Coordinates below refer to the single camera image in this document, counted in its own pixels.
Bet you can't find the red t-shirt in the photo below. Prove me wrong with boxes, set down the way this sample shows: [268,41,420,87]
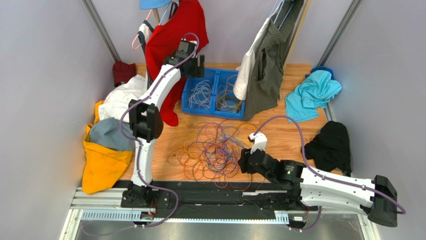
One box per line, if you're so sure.
[145,0,209,127]

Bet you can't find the blue hat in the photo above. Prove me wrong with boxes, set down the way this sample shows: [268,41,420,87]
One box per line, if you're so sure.
[139,0,172,10]

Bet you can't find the coloured wires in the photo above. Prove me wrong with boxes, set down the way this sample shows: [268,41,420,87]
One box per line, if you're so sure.
[166,118,264,191]

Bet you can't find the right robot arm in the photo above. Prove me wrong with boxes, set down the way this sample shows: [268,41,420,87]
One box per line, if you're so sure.
[238,148,398,228]

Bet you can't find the wooden pole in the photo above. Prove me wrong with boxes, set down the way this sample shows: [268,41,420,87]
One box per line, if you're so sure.
[283,0,312,68]

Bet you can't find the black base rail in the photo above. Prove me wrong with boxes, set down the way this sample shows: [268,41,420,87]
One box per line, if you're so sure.
[71,180,372,225]

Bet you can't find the grey-blue cloth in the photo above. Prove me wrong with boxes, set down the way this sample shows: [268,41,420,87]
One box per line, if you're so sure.
[89,117,135,152]

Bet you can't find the white cloth with black trim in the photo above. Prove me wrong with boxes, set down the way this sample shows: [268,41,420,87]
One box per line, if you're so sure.
[98,20,156,122]

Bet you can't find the metal corner rail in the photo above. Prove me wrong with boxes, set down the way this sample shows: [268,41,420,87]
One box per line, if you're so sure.
[317,0,363,67]
[81,0,122,62]

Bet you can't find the blue divided plastic bin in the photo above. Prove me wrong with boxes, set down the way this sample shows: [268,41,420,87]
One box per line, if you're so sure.
[181,68,245,120]

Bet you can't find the metal corner rail right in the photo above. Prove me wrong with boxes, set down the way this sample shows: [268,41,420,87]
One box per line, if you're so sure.
[317,0,363,67]

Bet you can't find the coiled black cable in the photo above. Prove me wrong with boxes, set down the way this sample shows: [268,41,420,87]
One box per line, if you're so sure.
[216,78,246,114]

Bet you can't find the turquoise cloth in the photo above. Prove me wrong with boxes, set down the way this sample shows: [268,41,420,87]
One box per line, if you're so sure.
[285,70,343,122]

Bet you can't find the pale wire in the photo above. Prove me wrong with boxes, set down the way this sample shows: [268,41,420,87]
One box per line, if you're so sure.
[187,79,215,111]

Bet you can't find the dark red cloth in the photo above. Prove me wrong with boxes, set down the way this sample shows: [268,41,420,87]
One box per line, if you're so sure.
[112,61,137,87]

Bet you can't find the dark blue cloth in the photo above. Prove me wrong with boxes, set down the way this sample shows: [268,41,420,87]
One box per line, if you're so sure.
[305,66,335,80]

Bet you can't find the metal corner rail left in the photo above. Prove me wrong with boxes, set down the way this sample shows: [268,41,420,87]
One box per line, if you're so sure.
[81,0,122,62]

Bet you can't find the olive green hanging garment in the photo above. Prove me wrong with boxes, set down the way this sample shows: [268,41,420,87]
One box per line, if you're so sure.
[242,0,305,121]

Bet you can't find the yellow cloth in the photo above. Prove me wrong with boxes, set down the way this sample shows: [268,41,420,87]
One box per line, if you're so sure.
[82,100,133,195]

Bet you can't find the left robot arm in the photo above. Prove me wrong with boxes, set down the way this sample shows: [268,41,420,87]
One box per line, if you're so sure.
[123,38,205,207]

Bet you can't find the pink hanger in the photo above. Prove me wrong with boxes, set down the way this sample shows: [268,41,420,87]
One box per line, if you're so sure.
[131,9,154,50]

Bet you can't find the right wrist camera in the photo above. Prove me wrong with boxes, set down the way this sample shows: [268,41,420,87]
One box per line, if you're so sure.
[248,131,268,154]

